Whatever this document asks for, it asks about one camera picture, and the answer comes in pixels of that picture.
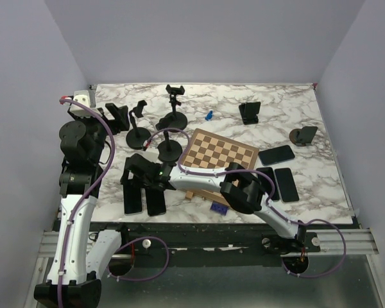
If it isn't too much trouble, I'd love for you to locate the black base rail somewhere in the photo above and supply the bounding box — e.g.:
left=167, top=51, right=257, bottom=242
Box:
left=124, top=223, right=320, bottom=268

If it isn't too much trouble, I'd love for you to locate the black corner phone stand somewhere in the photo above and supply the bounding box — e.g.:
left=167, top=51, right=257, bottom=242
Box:
left=126, top=100, right=151, bottom=150

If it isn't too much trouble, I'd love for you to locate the small blue plastic piece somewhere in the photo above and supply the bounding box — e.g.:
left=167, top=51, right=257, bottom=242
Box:
left=205, top=110, right=213, bottom=121

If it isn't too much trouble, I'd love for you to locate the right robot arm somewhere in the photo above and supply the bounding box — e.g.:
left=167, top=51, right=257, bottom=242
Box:
left=124, top=154, right=306, bottom=252

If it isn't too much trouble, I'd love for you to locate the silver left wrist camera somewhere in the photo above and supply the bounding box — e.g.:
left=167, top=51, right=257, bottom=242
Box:
left=62, top=90, right=96, bottom=118

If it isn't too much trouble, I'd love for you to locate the wooden chessboard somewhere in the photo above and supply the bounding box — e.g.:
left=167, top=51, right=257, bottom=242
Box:
left=179, top=128, right=260, bottom=212

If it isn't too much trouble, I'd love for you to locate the dark phone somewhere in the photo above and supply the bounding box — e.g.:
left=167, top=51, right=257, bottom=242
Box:
left=123, top=184, right=142, bottom=216

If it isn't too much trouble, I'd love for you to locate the black left-edge phone stand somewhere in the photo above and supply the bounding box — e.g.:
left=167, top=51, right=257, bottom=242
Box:
left=156, top=117, right=182, bottom=162

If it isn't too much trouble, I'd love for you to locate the black phone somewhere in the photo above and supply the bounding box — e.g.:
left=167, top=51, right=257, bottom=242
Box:
left=146, top=189, right=166, bottom=217

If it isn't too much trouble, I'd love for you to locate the small black folding stand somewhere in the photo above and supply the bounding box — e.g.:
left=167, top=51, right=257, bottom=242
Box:
left=239, top=101, right=261, bottom=125

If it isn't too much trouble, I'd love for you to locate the dark blue card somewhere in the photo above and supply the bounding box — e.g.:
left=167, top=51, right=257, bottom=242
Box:
left=210, top=202, right=229, bottom=216

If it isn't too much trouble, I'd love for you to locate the black smartphone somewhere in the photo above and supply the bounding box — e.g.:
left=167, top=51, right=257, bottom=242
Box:
left=275, top=167, right=300, bottom=203
left=257, top=167, right=280, bottom=201

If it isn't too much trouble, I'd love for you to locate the black round-base phone stand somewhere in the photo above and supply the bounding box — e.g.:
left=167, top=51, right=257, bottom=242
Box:
left=165, top=84, right=188, bottom=130

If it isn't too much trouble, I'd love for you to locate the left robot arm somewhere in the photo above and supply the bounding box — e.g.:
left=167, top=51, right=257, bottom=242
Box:
left=33, top=103, right=130, bottom=307

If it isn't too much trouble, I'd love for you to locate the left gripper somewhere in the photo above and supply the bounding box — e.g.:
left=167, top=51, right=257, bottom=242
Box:
left=68, top=102, right=130, bottom=164

